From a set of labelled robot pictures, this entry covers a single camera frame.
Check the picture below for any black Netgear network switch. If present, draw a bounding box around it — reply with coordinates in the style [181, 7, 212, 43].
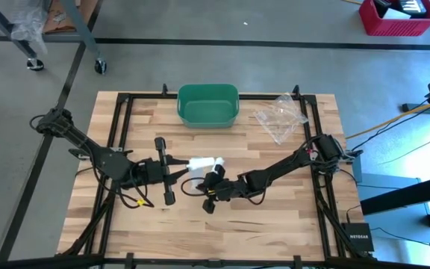
[340, 222, 376, 253]

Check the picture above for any long clear plastic bag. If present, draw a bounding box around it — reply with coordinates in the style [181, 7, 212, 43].
[185, 156, 216, 184]

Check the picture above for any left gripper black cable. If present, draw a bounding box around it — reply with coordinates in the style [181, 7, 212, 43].
[95, 160, 155, 209]

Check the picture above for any black metal stand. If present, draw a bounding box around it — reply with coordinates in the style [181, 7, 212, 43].
[360, 80, 430, 269]

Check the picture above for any grey metal wheeled cart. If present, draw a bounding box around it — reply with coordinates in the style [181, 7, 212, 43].
[0, 0, 108, 74]

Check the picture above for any crumpled clear plastic wrap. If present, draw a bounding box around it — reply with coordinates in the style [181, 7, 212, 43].
[11, 0, 50, 53]

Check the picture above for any red plastic crate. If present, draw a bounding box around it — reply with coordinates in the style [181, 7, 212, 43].
[358, 0, 430, 37]

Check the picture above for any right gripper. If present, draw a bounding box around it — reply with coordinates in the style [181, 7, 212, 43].
[196, 164, 246, 214]

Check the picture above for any black electronic device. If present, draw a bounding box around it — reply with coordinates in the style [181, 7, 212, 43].
[372, 0, 430, 19]

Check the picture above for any brown cardboard box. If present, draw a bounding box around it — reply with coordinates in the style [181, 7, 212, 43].
[43, 0, 100, 34]

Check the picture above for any green plastic basket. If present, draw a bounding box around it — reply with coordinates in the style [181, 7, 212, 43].
[176, 83, 240, 130]

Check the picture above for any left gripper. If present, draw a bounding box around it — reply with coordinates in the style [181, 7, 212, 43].
[135, 137, 191, 207]

